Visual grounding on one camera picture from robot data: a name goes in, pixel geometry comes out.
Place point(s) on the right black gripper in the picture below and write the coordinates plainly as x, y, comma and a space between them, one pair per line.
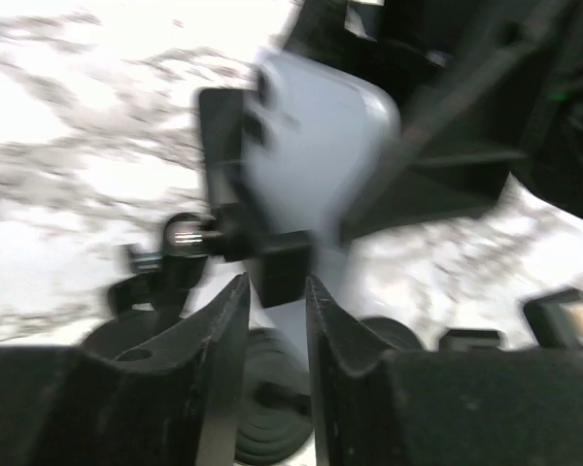
488, 89

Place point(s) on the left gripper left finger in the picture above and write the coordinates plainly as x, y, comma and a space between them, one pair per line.
173, 400

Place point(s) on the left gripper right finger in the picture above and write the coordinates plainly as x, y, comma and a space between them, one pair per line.
374, 405

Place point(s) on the phone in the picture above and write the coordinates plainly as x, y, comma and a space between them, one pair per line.
312, 136

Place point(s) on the round stand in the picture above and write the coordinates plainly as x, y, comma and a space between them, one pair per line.
396, 334
464, 339
197, 254

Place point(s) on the black folding phone stand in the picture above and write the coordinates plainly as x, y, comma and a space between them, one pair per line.
549, 321

